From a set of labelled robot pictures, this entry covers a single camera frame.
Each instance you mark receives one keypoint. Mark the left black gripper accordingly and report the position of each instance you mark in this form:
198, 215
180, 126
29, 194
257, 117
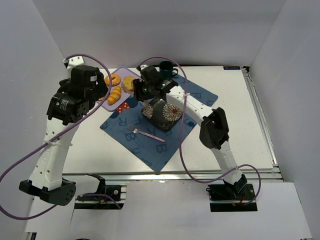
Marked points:
100, 88

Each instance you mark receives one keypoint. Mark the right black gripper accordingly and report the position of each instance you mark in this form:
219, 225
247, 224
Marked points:
136, 89

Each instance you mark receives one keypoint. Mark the metal tongs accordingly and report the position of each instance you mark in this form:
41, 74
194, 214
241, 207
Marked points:
145, 103

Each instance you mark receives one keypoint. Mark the long bread roll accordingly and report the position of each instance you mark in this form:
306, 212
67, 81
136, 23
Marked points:
115, 95

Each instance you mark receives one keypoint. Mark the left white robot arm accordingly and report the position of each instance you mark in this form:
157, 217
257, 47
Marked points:
46, 180

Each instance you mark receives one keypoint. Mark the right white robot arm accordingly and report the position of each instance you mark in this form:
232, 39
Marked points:
214, 130

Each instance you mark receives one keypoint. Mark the dark green mug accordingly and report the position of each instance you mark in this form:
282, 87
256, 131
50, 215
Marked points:
167, 70

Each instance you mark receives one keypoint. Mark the toast slice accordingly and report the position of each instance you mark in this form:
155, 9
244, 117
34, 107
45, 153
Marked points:
128, 82

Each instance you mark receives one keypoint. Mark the black floral square plate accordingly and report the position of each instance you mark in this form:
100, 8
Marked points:
162, 114

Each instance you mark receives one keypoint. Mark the glazed bagel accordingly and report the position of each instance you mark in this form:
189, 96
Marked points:
114, 80

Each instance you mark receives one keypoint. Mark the blue letter placemat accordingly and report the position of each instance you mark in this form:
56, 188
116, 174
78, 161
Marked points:
153, 153

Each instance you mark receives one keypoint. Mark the right table label sticker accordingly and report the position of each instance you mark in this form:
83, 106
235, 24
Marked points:
231, 68

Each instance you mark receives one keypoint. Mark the pink handled fork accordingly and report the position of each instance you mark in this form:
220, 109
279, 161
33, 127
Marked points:
137, 131

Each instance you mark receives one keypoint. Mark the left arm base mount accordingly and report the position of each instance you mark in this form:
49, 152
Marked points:
94, 193

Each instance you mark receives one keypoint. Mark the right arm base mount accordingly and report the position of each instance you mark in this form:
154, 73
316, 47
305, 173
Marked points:
224, 200

